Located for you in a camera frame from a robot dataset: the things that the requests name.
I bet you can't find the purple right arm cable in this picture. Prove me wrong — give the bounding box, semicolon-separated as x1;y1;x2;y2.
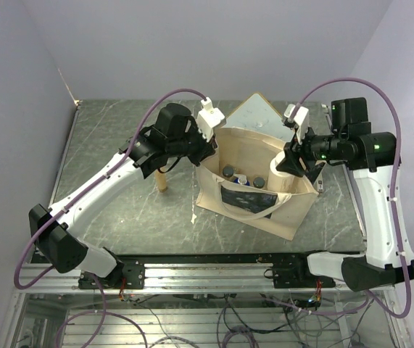
288;77;413;320

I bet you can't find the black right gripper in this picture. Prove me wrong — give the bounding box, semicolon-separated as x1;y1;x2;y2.
277;123;346;175

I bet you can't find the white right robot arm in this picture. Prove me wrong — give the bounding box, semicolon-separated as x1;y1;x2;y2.
276;97;414;291

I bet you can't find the aluminium front frame rail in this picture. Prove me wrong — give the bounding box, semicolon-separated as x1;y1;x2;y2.
14;262;396;294

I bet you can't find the cream canvas tote bag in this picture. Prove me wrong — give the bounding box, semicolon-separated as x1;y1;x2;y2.
196;128;318;240

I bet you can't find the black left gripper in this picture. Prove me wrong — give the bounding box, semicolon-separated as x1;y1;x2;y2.
168;120;218;167

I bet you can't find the beige squeeze tube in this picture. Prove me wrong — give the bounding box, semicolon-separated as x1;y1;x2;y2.
154;171;168;193

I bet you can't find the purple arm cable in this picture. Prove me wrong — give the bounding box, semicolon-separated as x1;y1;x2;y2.
13;88;210;348
288;77;413;320

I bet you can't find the clear bottle with dark cap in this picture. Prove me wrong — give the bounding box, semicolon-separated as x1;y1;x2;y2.
222;165;235;180

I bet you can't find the cream cylindrical bottle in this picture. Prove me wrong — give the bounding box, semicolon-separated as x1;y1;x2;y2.
267;152;295;193

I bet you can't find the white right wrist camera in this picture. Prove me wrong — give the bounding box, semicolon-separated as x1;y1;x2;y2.
283;104;310;144

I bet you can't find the yellow-framed small whiteboard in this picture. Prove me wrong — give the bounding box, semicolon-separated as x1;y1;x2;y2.
226;93;294;141

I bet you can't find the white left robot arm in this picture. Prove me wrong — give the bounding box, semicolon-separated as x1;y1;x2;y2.
28;99;225;288

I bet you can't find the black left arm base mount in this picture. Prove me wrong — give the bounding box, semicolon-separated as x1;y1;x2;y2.
76;258;146;289

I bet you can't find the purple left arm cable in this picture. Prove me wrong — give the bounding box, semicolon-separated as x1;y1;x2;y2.
13;88;210;348

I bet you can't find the orange blue spray bottle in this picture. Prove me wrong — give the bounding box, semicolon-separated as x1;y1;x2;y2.
234;173;250;186

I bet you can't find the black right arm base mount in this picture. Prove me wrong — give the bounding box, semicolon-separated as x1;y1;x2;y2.
262;252;336;289

